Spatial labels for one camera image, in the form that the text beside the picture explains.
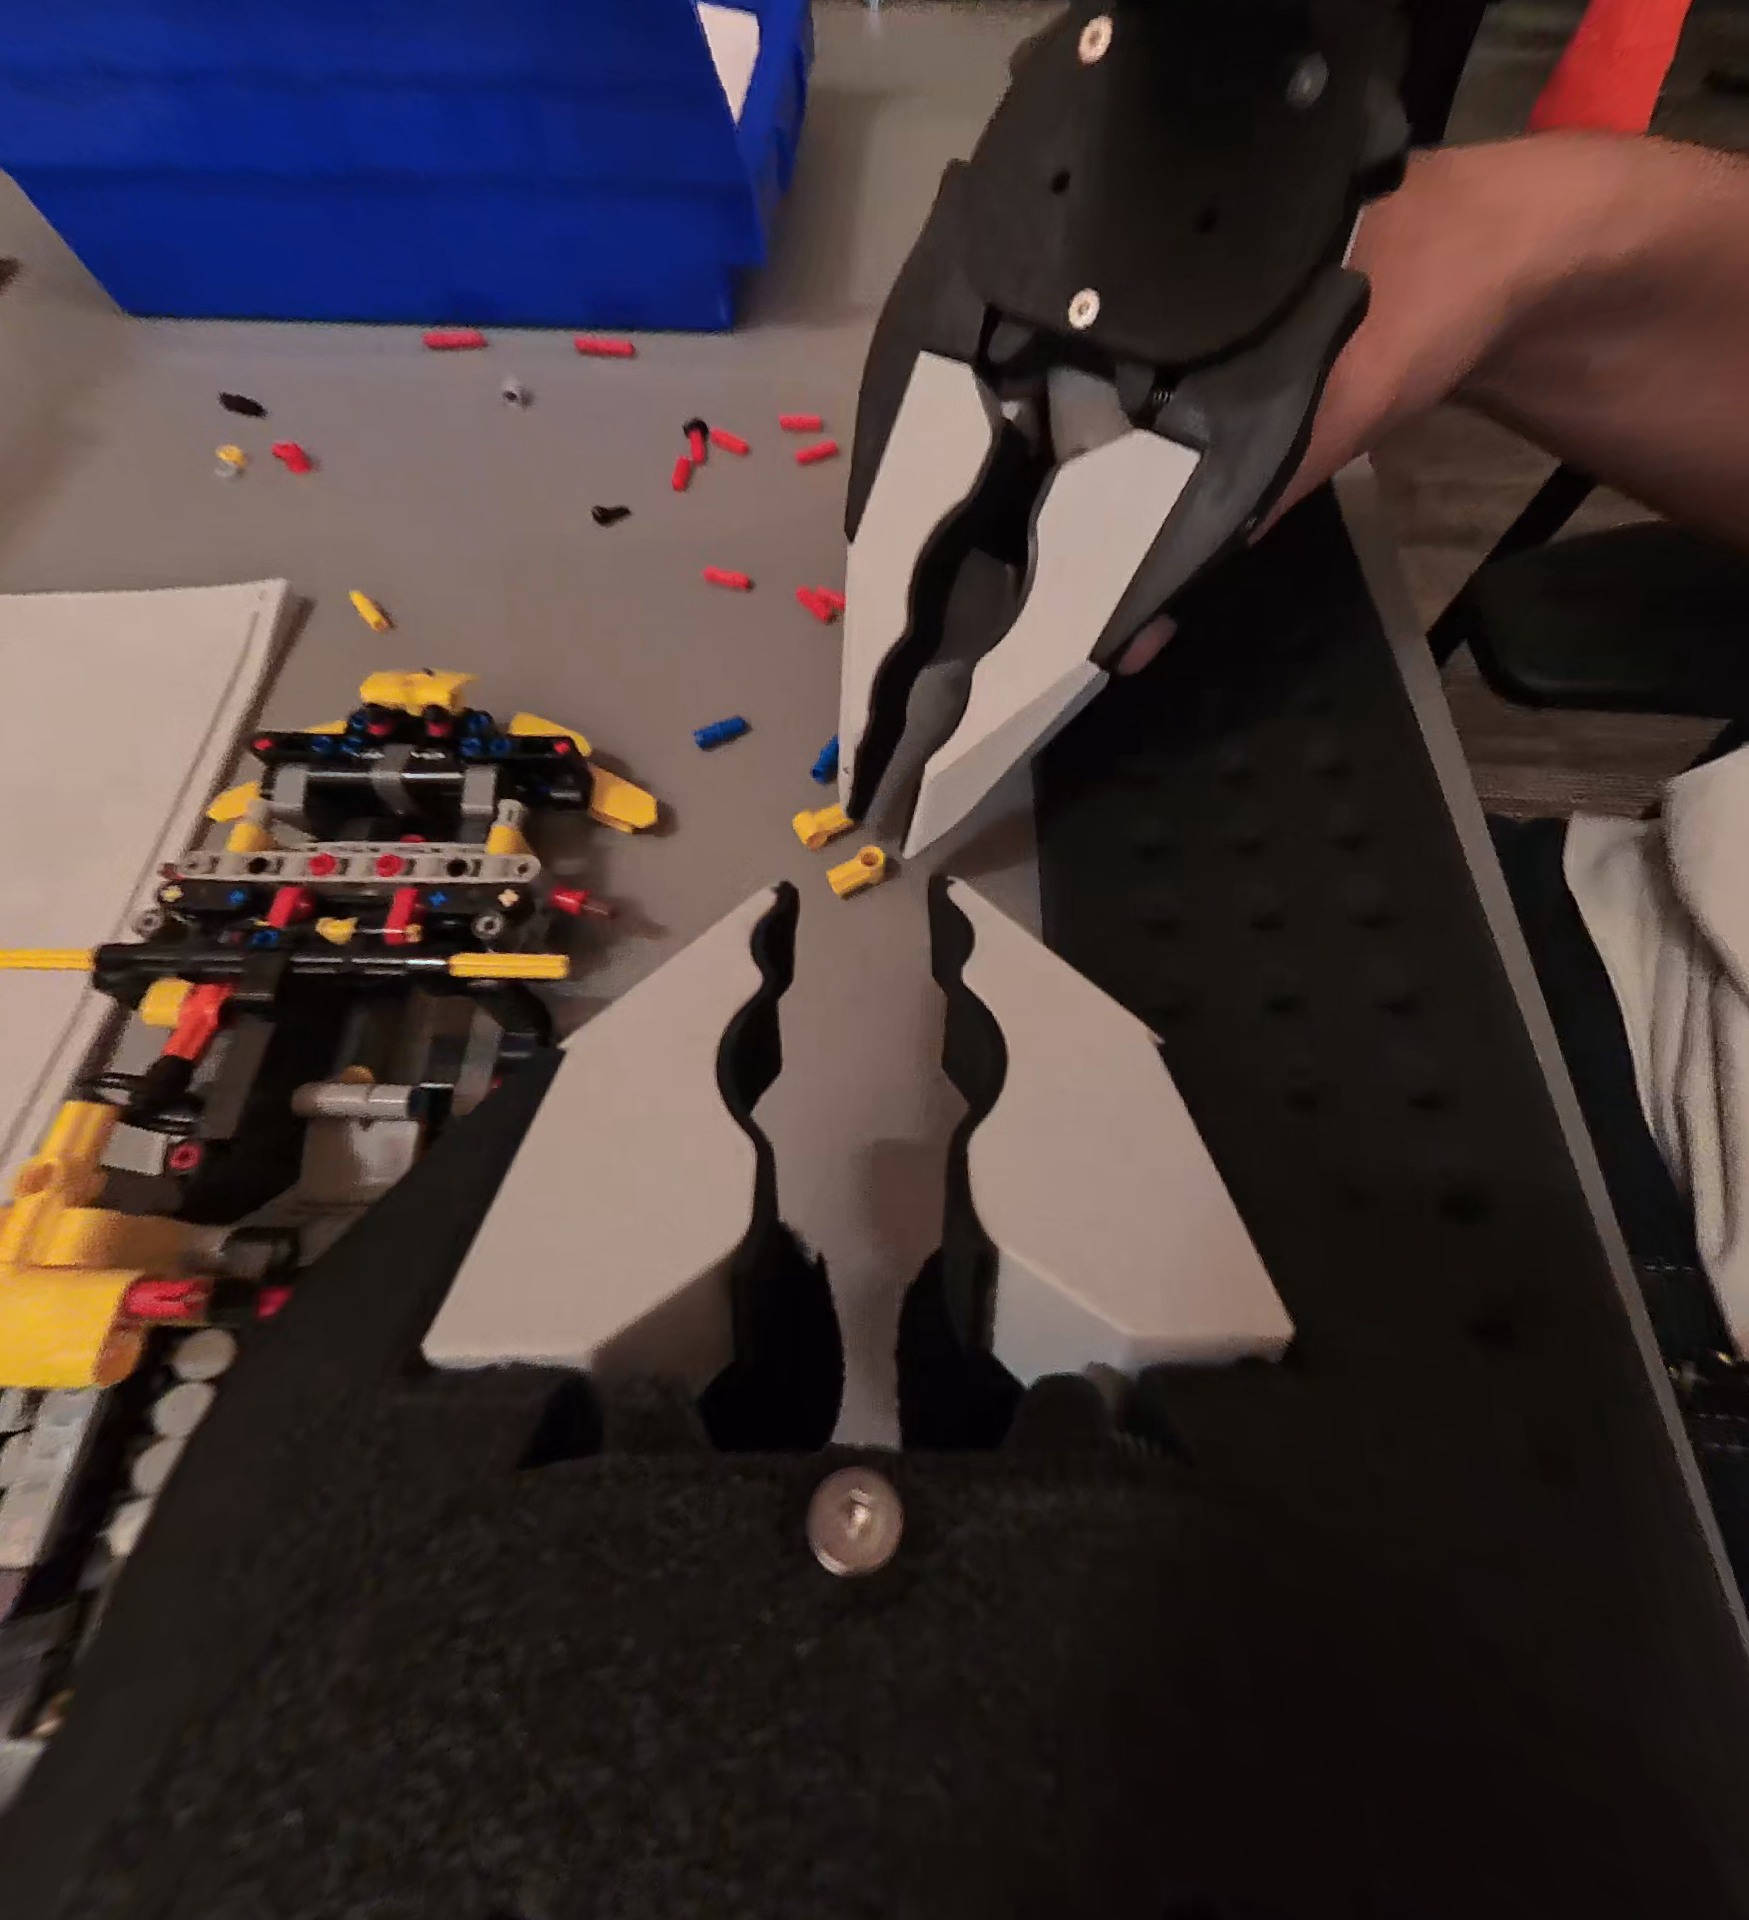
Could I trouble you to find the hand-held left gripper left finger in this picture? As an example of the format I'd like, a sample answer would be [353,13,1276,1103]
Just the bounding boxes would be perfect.
[420,883,816,1408]

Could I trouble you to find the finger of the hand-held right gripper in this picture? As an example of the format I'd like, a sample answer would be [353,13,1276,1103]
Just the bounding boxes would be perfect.
[836,351,1048,829]
[889,427,1211,861]

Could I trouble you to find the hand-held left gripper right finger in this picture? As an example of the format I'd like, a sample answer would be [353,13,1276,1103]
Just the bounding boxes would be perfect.
[927,875,1295,1395]

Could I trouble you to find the person's right forearm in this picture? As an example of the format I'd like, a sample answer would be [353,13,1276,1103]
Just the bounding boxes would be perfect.
[1474,130,1749,579]

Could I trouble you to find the lego car chassis model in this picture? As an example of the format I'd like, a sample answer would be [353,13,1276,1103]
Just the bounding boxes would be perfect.
[0,667,663,1823]

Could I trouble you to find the scattered red lego pins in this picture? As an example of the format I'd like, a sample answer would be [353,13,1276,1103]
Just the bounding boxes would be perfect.
[271,326,849,626]

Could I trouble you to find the open lego instruction booklet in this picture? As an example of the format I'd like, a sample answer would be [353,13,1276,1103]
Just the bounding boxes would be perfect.
[0,579,314,1248]

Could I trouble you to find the person's right hand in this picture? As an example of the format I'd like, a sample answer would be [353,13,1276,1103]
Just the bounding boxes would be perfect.
[1114,140,1508,680]

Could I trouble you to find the black foam mat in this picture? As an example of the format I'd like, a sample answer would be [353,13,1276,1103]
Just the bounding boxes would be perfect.
[1032,481,1749,1920]

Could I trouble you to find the white paper strip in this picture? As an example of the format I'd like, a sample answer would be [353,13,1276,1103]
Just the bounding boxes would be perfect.
[693,0,758,126]

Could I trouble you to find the orange traffic cone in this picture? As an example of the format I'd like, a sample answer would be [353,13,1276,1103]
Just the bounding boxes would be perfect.
[1526,0,1675,133]

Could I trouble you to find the black office chair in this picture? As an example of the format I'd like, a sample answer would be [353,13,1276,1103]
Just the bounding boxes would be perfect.
[1427,457,1749,722]

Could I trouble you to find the stacked blue plastic bins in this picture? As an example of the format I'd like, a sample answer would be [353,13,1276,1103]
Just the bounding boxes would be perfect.
[0,0,816,336]

